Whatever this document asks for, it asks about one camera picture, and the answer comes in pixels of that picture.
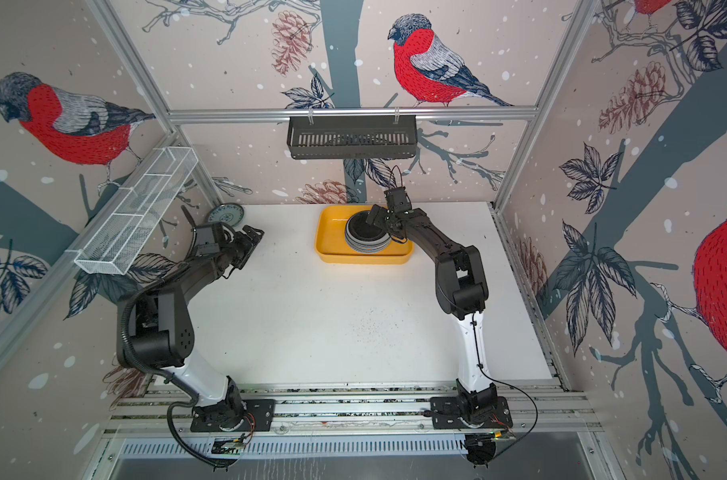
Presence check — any small black plate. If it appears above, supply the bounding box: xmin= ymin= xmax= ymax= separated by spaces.
xmin=344 ymin=210 xmax=391 ymax=241

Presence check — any yellow plastic bin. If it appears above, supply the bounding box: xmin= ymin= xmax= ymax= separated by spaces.
xmin=315 ymin=204 xmax=415 ymax=265

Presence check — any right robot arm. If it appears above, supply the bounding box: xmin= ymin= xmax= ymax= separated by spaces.
xmin=367 ymin=187 xmax=499 ymax=425

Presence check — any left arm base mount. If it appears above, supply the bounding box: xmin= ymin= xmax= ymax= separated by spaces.
xmin=190 ymin=399 xmax=276 ymax=433

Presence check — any black hanging basket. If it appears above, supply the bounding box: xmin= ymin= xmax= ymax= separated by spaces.
xmin=286 ymin=115 xmax=419 ymax=160

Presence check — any horizontal aluminium rail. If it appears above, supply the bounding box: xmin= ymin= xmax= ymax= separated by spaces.
xmin=166 ymin=106 xmax=539 ymax=125

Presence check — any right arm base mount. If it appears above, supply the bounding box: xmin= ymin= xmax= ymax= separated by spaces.
xmin=427 ymin=396 xmax=513 ymax=430

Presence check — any small teal patterned plate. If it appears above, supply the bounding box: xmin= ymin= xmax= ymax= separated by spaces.
xmin=206 ymin=203 xmax=245 ymax=229

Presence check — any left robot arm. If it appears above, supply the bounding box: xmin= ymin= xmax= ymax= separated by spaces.
xmin=116 ymin=222 xmax=264 ymax=409

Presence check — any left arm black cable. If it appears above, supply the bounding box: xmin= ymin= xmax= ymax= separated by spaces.
xmin=166 ymin=398 xmax=244 ymax=470

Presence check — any white plate green motif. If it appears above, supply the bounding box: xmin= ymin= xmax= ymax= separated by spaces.
xmin=345 ymin=235 xmax=391 ymax=255

